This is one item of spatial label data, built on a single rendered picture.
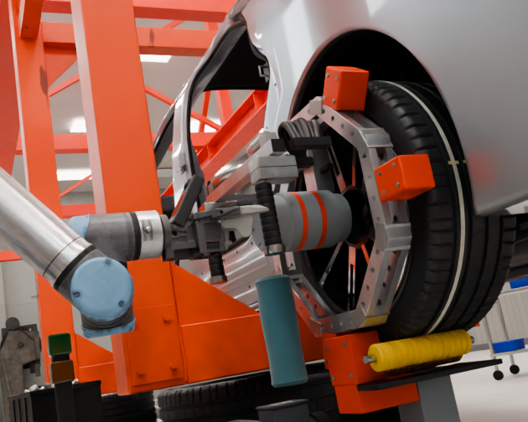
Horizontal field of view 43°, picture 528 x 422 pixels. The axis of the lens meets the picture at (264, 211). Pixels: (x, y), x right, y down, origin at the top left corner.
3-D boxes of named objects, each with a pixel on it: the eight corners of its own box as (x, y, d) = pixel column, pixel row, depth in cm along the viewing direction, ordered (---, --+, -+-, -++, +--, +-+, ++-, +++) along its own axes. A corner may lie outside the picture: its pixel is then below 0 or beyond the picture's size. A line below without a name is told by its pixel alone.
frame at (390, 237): (432, 314, 132) (375, 64, 143) (405, 318, 129) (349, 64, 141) (308, 340, 180) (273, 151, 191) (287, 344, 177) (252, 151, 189)
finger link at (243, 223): (272, 233, 126) (226, 243, 127) (267, 203, 127) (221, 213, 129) (269, 230, 123) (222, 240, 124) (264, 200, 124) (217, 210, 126)
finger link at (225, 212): (245, 218, 128) (203, 227, 129) (244, 208, 128) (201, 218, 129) (239, 213, 123) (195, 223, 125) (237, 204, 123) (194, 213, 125)
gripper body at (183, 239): (216, 258, 132) (157, 264, 127) (209, 216, 134) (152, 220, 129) (230, 249, 125) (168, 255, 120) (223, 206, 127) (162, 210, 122)
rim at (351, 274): (487, 333, 154) (499, 114, 146) (406, 348, 144) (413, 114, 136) (364, 282, 199) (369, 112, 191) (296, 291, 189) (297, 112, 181)
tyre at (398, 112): (511, 378, 148) (530, 76, 138) (427, 397, 138) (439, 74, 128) (350, 301, 207) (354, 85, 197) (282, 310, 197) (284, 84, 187)
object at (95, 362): (176, 380, 371) (168, 319, 378) (81, 398, 349) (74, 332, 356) (168, 382, 386) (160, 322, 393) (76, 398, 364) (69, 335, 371)
